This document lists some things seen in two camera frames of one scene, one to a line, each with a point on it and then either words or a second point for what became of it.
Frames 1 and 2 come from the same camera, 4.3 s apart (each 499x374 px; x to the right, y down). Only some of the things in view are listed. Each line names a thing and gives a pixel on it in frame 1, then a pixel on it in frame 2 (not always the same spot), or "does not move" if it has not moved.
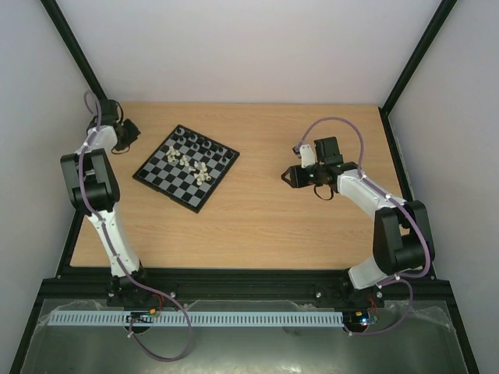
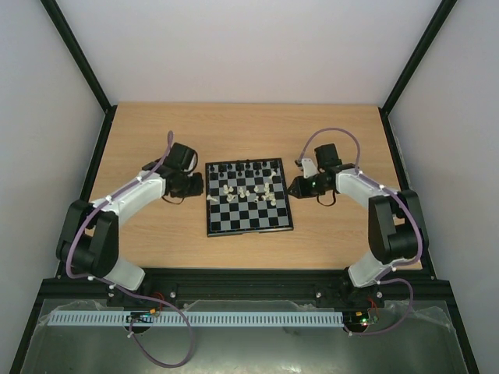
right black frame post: (412, 64) does not move
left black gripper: (121, 146) -> (198, 190)
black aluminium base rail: (88, 287) does not move
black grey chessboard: (187, 167) -> (246, 196)
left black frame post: (57, 17) does not move
